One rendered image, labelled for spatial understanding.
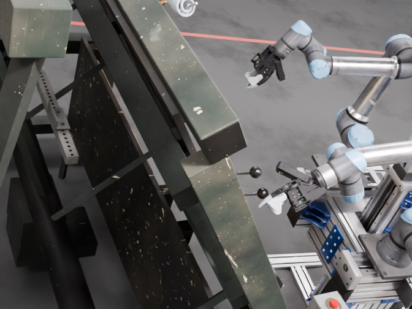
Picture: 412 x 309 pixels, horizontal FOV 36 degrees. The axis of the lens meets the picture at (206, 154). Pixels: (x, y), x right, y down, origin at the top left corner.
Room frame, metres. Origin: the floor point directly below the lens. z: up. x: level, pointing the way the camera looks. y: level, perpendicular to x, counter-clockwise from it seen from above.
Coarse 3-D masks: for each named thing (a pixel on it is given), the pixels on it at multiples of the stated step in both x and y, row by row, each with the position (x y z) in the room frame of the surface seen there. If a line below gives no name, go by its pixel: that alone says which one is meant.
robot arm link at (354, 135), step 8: (344, 128) 2.47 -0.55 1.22; (352, 128) 2.42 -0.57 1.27; (360, 128) 2.44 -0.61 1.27; (344, 136) 2.43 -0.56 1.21; (352, 136) 2.38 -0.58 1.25; (360, 136) 2.39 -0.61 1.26; (368, 136) 2.41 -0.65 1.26; (344, 144) 2.40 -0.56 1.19; (352, 144) 2.37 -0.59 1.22; (360, 144) 2.36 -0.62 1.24; (368, 144) 2.37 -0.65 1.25
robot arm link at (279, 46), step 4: (280, 40) 2.40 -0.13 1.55; (276, 44) 2.40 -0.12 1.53; (280, 44) 2.39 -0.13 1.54; (284, 44) 2.39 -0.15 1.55; (276, 48) 2.39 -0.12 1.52; (280, 48) 2.38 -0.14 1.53; (284, 48) 2.38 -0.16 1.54; (288, 48) 2.38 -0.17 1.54; (280, 52) 2.38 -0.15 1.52; (284, 52) 2.38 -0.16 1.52; (288, 52) 2.38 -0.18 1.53; (284, 56) 2.39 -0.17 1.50
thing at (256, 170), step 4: (252, 168) 1.53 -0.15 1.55; (256, 168) 1.53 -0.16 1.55; (236, 172) 1.53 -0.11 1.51; (240, 172) 1.53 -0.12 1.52; (244, 172) 1.53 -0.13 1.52; (248, 172) 1.53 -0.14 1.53; (252, 172) 1.52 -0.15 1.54; (256, 172) 1.52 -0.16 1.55; (260, 172) 1.53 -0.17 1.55; (252, 176) 1.52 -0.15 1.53; (256, 176) 1.52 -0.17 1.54
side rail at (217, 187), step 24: (192, 168) 1.15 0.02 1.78; (216, 168) 1.17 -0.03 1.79; (216, 192) 1.18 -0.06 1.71; (240, 192) 1.23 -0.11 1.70; (216, 216) 1.20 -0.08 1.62; (240, 216) 1.25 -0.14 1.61; (240, 240) 1.27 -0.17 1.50; (240, 264) 1.29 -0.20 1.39; (264, 264) 1.34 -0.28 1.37; (264, 288) 1.37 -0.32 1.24
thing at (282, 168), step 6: (282, 162) 1.64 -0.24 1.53; (276, 168) 1.64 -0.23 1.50; (282, 168) 1.63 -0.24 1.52; (288, 168) 1.63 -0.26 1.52; (282, 174) 1.64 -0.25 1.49; (288, 174) 1.62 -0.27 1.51; (294, 174) 1.62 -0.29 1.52; (300, 174) 1.62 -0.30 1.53; (306, 174) 1.62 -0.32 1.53; (306, 180) 1.60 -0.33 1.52
